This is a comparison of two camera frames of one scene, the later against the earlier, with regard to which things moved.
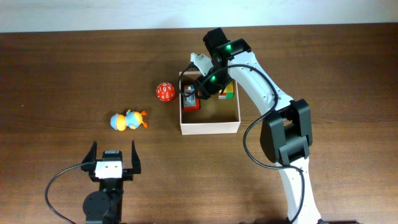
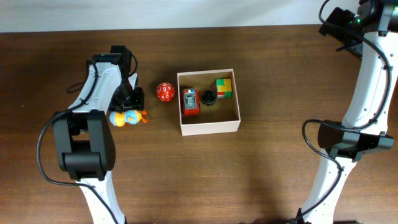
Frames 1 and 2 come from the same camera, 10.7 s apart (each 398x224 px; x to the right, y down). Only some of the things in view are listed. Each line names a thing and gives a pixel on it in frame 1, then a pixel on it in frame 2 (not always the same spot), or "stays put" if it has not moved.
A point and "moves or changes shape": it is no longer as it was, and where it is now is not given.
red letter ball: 165,92 stays put
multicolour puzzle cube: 228,93 stays put
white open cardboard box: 216,116 stays put
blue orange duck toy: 132,119 moves or changes shape
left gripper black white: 89,162 -> 138,105
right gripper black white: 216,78 -> 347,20
